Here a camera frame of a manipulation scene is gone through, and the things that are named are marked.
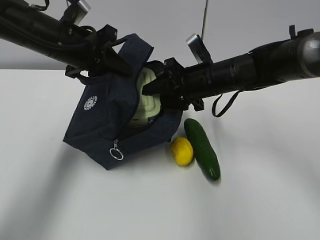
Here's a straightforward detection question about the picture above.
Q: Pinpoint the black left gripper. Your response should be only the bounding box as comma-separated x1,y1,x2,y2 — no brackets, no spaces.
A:
59,24,132,78

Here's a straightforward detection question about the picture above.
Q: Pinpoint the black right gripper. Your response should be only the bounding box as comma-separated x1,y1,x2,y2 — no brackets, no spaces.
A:
142,57,211,112

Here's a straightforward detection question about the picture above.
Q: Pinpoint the glass container with green lid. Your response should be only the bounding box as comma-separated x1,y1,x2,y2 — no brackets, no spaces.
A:
129,67,161,128

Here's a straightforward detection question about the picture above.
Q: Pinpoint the yellow lemon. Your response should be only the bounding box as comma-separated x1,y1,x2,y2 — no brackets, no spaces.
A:
170,137,194,167

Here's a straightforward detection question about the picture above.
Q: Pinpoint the green cucumber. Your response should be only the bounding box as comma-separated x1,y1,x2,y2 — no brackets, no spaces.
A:
183,118,221,181

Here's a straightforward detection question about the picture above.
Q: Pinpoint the dark navy fabric lunch bag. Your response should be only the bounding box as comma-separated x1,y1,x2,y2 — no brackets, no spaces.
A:
63,33,183,170

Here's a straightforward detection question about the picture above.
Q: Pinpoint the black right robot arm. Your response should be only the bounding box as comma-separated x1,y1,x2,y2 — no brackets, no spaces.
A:
142,25,320,111

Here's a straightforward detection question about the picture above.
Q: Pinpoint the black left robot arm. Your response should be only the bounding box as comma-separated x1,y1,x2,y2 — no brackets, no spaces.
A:
0,0,132,79

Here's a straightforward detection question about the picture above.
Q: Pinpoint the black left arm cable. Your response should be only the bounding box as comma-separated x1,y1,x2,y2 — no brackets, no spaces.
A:
29,0,98,48

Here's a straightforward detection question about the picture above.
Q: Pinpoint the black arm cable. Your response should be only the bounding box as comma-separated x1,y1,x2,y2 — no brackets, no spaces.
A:
29,0,98,48
211,89,247,118

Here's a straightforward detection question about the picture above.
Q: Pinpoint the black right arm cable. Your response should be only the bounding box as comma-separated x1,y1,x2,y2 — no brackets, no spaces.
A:
211,89,247,118

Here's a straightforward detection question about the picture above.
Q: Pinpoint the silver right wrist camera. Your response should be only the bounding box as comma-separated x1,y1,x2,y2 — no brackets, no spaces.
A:
186,33,213,64

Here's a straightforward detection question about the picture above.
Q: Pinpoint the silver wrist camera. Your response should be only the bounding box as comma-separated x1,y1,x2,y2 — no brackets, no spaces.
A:
186,33,213,64
71,0,91,25

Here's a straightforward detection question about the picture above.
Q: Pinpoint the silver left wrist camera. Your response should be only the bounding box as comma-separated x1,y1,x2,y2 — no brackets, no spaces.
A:
71,0,91,25

